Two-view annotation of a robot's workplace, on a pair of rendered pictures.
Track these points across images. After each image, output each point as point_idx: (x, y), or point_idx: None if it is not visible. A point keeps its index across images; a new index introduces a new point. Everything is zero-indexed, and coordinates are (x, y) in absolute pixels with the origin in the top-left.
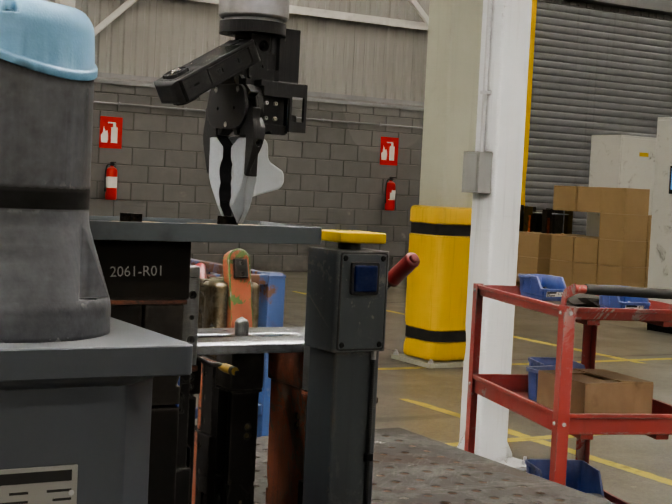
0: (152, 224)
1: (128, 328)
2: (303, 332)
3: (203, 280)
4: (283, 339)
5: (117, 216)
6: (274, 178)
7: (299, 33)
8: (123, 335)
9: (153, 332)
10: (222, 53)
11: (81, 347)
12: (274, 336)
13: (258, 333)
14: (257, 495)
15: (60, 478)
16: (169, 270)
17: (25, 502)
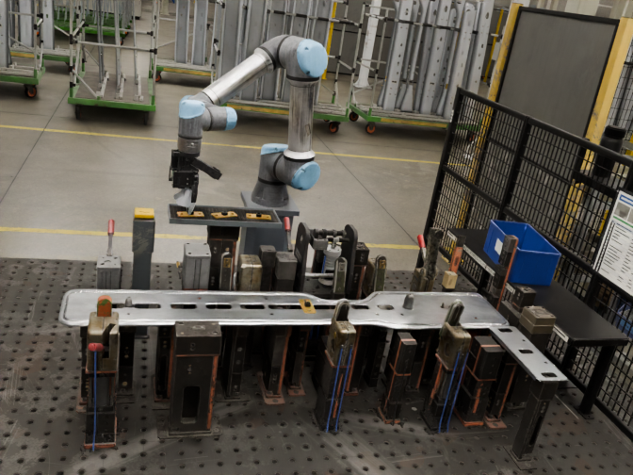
0: (223, 206)
1: (247, 198)
2: (89, 307)
3: (117, 321)
4: (121, 290)
5: (223, 221)
6: (177, 196)
7: (171, 150)
8: (250, 195)
9: (243, 196)
10: (202, 160)
11: None
12: (114, 301)
13: (115, 308)
14: (52, 456)
15: None
16: None
17: None
